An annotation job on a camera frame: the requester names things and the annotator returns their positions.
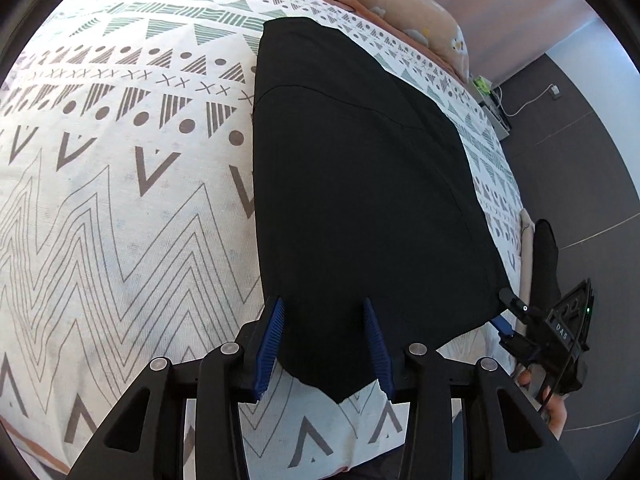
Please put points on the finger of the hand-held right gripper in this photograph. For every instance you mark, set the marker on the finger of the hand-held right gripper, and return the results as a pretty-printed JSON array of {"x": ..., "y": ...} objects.
[
  {"x": 522, "y": 306},
  {"x": 510, "y": 332}
]

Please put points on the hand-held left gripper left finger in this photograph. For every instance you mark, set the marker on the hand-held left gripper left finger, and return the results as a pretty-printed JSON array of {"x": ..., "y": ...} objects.
[{"x": 270, "y": 345}]

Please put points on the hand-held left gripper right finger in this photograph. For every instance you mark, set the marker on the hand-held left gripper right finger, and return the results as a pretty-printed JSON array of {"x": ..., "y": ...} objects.
[{"x": 377, "y": 345}]

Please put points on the black jacket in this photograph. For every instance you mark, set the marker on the black jacket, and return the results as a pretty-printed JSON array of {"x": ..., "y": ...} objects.
[{"x": 360, "y": 185}]

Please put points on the person's right hand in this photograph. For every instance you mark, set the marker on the person's right hand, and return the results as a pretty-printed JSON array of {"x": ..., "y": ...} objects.
[{"x": 555, "y": 412}]

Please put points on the person's black trouser leg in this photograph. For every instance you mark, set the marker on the person's black trouser leg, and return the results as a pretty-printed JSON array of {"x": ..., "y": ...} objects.
[{"x": 547, "y": 260}]

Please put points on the white bedside box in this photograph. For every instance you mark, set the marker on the white bedside box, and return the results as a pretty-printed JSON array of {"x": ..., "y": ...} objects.
[{"x": 495, "y": 115}]

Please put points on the white geometric patterned bed quilt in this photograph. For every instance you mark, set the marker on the white geometric patterned bed quilt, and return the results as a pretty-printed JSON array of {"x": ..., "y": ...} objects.
[{"x": 125, "y": 210}]

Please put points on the green small item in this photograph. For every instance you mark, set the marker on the green small item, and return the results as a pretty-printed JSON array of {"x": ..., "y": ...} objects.
[{"x": 481, "y": 84}]

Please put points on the pink curtain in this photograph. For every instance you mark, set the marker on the pink curtain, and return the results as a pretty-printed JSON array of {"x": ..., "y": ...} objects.
[{"x": 525, "y": 20}]

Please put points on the peach plush pillow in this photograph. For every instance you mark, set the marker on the peach plush pillow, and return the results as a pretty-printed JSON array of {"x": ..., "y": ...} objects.
[{"x": 415, "y": 10}]

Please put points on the wall socket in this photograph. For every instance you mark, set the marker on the wall socket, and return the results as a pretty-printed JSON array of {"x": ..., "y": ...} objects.
[{"x": 555, "y": 91}]

